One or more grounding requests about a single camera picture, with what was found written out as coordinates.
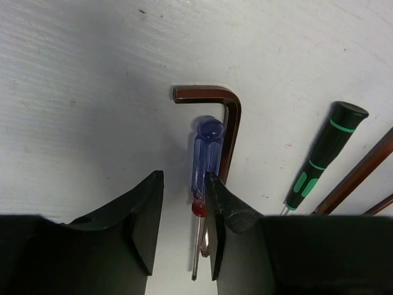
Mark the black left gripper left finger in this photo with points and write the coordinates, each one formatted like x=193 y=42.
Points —
x=110 y=250

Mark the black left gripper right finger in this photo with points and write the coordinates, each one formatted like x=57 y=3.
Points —
x=256 y=254

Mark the blue red handled screwdriver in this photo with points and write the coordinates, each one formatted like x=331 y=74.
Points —
x=207 y=148

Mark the brown hex key small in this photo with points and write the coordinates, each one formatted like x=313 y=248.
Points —
x=380 y=206

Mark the black green precision screwdriver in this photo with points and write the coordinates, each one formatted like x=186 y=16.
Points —
x=341 y=122

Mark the brown hex key large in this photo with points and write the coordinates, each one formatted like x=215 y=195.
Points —
x=377 y=154

